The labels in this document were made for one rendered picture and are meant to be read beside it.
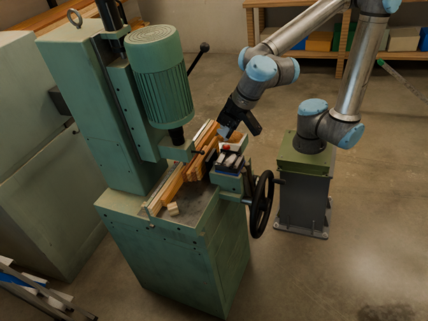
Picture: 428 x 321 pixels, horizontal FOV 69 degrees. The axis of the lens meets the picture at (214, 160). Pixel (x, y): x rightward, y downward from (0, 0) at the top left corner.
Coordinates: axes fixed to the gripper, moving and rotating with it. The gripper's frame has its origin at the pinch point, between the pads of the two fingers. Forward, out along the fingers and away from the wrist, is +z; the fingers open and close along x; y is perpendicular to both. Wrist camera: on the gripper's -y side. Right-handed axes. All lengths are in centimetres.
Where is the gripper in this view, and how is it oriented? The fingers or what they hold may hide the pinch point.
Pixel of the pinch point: (227, 139)
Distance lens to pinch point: 124.4
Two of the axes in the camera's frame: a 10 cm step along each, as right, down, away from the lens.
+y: -8.6, -5.1, 0.1
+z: -3.3, 5.6, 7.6
